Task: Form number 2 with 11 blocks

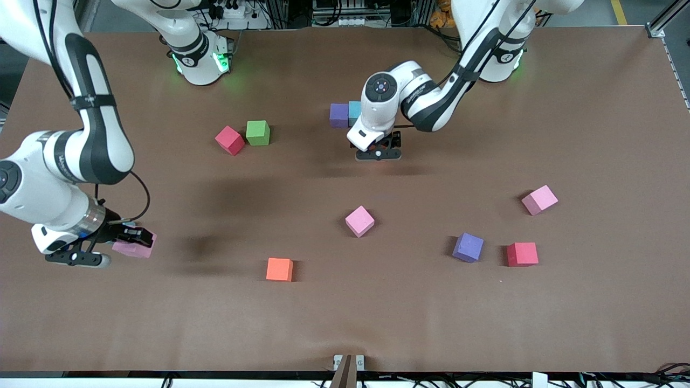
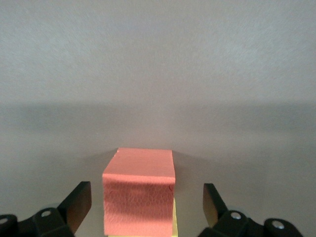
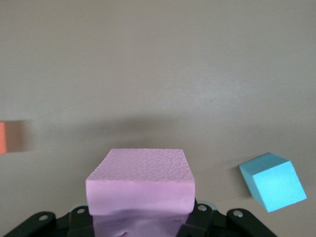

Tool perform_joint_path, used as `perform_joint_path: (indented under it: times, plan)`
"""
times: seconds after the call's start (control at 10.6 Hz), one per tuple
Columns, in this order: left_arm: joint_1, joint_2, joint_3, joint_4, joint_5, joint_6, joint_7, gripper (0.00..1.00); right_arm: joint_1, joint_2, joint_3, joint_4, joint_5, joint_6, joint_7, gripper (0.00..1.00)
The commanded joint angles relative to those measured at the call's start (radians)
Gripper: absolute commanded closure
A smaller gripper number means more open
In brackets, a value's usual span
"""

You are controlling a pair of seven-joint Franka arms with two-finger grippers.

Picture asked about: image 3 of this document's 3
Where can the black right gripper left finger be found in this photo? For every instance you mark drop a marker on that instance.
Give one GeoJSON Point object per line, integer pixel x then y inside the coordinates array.
{"type": "Point", "coordinates": [49, 227]}

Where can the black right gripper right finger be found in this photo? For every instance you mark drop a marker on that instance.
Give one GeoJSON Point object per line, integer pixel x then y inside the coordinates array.
{"type": "Point", "coordinates": [222, 227]}

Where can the pink foam cube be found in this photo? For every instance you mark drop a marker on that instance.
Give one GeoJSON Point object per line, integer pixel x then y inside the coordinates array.
{"type": "Point", "coordinates": [140, 172]}

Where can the blue foam cube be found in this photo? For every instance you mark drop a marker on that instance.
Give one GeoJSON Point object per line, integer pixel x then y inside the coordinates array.
{"type": "Point", "coordinates": [274, 187]}

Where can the orange foam cube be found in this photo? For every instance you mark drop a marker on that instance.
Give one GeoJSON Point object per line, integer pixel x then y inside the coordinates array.
{"type": "Point", "coordinates": [2, 138]}

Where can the brown table cover sheet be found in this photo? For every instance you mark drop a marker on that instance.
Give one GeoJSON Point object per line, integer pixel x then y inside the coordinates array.
{"type": "Point", "coordinates": [158, 74]}

